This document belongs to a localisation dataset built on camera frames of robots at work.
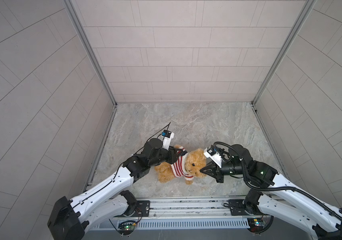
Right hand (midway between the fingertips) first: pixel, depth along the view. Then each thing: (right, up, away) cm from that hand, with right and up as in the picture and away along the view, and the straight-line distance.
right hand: (202, 174), depth 64 cm
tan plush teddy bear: (-3, +6, 0) cm, 7 cm away
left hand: (-8, +8, +8) cm, 14 cm away
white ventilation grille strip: (-4, -25, +4) cm, 25 cm away
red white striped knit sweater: (-10, +1, +5) cm, 11 cm away
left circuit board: (-33, -24, +1) cm, 41 cm away
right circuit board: (+25, -25, +4) cm, 36 cm away
